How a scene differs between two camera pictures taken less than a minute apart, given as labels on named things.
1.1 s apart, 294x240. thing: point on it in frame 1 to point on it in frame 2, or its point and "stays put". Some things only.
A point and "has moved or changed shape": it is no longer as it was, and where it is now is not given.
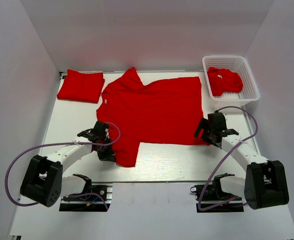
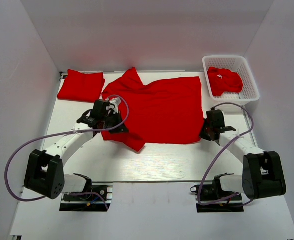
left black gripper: [107, 156] to [117, 116]
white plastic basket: [238, 64] stays put
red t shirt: [166, 111] has moved or changed shape
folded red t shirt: [82, 87] stays put
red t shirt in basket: [223, 80] stays put
